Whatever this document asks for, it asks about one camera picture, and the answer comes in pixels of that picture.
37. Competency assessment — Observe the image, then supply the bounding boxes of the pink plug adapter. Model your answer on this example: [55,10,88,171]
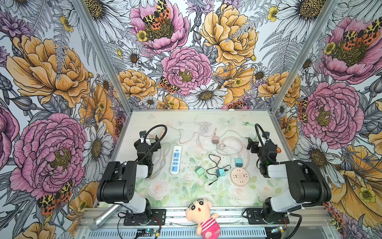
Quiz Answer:
[212,136,219,144]

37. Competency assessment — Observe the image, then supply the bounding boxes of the green plug adapter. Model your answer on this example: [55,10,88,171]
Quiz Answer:
[195,166,208,179]

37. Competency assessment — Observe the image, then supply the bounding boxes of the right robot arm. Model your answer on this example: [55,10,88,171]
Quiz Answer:
[246,132,332,224]

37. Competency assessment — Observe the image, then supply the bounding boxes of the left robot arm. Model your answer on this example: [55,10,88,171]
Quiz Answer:
[94,131,161,227]

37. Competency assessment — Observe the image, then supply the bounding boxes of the white blue power strip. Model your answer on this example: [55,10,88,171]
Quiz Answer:
[170,145,182,177]

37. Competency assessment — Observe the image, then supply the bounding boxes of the round pink socket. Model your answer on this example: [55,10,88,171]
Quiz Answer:
[230,167,250,187]

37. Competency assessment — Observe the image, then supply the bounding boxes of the plush doll pink dress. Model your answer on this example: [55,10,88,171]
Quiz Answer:
[186,199,221,239]

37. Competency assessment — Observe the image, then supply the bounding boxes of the silver microphone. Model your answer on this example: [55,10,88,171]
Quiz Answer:
[89,204,122,231]

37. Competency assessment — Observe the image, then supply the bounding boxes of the white power strip cord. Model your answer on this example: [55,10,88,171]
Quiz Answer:
[150,141,180,180]

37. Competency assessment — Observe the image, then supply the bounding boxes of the pink socket cord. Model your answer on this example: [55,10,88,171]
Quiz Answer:
[215,135,251,171]

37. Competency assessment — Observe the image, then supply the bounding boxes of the teal adapter with white cable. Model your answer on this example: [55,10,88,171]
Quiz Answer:
[235,158,243,167]

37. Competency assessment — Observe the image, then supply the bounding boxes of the teal adapter with black cable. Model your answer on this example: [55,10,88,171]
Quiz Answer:
[216,169,226,177]

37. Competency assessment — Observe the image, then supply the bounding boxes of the black thin cable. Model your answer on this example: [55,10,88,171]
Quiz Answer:
[205,154,232,186]

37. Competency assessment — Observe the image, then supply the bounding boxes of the white coiled cable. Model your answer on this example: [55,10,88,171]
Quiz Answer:
[194,119,213,136]

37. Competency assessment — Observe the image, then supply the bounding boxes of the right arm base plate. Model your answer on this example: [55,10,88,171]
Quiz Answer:
[242,208,289,225]

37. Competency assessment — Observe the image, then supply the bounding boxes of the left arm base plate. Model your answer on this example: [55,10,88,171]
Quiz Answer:
[123,209,167,226]

